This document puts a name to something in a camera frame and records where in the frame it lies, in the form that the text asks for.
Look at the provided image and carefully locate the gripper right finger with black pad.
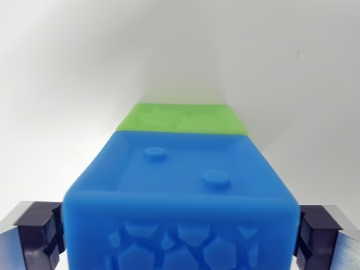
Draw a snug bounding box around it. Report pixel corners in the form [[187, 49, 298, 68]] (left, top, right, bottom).
[[293, 204, 360, 270]]

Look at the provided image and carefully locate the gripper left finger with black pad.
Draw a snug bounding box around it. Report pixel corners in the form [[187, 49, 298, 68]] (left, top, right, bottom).
[[0, 200, 67, 270]]

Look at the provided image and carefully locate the blue patterned cube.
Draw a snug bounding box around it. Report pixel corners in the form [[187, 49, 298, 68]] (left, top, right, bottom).
[[62, 130, 302, 270]]

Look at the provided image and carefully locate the green translucent cube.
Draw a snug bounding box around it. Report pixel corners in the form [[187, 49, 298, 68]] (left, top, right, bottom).
[[116, 102, 250, 137]]

